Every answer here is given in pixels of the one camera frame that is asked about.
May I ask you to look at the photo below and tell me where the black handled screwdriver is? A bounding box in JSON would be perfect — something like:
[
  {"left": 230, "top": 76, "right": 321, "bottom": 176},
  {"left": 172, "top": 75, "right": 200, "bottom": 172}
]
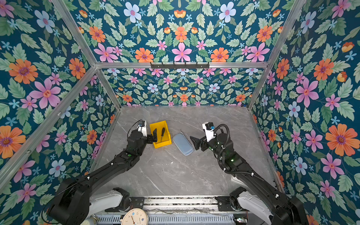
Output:
[{"left": 160, "top": 127, "right": 166, "bottom": 142}]

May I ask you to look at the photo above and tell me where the yellow plastic bin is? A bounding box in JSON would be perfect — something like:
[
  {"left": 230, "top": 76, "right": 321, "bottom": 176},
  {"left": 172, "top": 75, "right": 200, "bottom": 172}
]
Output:
[{"left": 150, "top": 121, "right": 172, "bottom": 149}]

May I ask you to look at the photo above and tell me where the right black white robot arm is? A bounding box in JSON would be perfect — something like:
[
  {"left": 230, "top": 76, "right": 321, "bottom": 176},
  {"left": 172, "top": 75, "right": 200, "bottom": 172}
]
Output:
[{"left": 190, "top": 122, "right": 308, "bottom": 225}]

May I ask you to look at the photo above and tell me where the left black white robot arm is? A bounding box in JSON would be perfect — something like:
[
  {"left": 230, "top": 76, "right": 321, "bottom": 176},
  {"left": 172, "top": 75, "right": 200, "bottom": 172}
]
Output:
[{"left": 46, "top": 129, "right": 158, "bottom": 225}]

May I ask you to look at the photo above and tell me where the blue grey glasses case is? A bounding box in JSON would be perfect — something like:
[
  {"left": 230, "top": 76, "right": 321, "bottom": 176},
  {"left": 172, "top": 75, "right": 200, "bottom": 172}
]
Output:
[{"left": 172, "top": 133, "right": 194, "bottom": 156}]

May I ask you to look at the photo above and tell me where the round white clock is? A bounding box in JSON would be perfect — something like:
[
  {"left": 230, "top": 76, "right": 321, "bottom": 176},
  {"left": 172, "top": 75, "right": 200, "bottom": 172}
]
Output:
[{"left": 121, "top": 208, "right": 149, "bottom": 225}]

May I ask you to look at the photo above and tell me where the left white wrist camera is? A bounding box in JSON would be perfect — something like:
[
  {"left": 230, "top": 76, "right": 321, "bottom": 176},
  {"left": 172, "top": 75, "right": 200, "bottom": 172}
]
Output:
[{"left": 137, "top": 120, "right": 147, "bottom": 137}]

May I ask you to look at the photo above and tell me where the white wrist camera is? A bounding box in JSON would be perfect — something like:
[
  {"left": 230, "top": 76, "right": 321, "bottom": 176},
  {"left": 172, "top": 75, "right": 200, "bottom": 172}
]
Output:
[
  {"left": 137, "top": 120, "right": 147, "bottom": 137},
  {"left": 202, "top": 122, "right": 215, "bottom": 142}
]

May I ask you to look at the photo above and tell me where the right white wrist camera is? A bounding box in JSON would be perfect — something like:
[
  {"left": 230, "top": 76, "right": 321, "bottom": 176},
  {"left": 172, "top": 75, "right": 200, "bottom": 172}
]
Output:
[{"left": 202, "top": 122, "right": 215, "bottom": 142}]

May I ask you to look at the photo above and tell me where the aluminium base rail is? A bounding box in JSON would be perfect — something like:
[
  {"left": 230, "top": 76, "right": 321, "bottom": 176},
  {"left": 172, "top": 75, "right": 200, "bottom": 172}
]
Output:
[{"left": 92, "top": 195, "right": 299, "bottom": 214}]

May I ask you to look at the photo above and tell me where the black hook rail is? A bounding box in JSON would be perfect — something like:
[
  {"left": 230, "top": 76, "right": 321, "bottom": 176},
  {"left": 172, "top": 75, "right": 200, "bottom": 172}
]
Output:
[{"left": 150, "top": 62, "right": 210, "bottom": 69}]

